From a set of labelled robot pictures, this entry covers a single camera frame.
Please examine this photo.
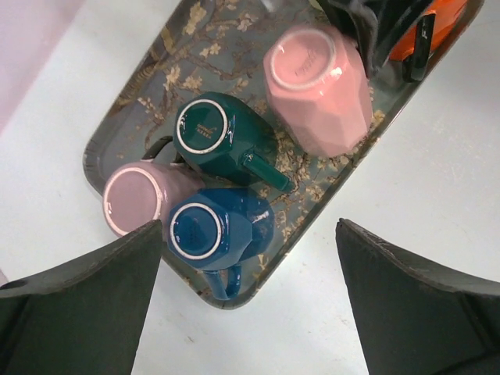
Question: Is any lilac mug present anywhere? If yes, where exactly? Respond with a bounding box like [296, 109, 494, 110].
[102, 136, 205, 238]

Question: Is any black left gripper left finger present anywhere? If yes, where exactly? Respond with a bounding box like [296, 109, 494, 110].
[1, 220, 163, 374]

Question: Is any orange mug black handle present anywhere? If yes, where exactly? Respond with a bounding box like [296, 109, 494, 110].
[389, 0, 467, 83]

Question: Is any blue faceted mug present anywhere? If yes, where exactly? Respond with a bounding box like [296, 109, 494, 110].
[165, 187, 274, 301]

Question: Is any pink faceted mug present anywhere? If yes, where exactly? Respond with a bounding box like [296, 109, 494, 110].
[263, 24, 373, 158]

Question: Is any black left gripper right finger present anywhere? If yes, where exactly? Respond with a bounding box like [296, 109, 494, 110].
[336, 219, 499, 374]

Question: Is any dark green faceted mug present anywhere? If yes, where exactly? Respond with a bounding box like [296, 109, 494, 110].
[173, 91, 294, 193]

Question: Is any floral patterned serving tray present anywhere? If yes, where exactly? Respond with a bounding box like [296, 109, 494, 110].
[81, 0, 488, 312]

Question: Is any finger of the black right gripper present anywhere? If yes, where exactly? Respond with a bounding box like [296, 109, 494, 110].
[318, 0, 430, 77]

